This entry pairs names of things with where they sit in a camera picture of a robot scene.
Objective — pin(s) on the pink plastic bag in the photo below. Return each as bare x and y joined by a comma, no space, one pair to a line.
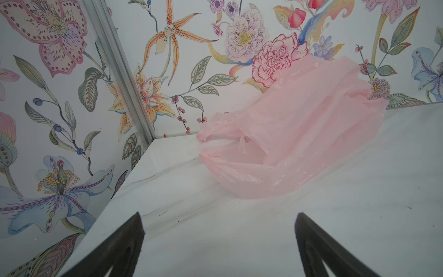
315,114

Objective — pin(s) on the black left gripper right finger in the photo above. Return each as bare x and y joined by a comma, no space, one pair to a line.
318,250

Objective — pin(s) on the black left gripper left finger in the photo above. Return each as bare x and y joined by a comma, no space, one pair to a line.
116,256

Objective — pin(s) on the aluminium corner post left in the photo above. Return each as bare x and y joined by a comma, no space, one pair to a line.
113,50

